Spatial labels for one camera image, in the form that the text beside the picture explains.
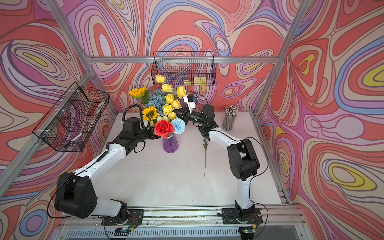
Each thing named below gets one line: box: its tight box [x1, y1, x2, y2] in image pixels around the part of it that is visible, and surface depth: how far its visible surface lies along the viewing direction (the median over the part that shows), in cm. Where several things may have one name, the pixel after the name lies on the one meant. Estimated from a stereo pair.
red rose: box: [154, 120, 175, 139], surface depth 64 cm
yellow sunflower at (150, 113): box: [142, 106, 160, 125], surface depth 74 cm
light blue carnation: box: [171, 118, 186, 135], surface depth 70 cm
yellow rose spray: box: [155, 74, 187, 120], surface depth 74 cm
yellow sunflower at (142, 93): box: [128, 86, 151, 105], surface depth 74 cm
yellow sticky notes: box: [183, 76, 207, 86], surface depth 86 cm
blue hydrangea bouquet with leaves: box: [142, 88, 167, 116], surface depth 76 cm
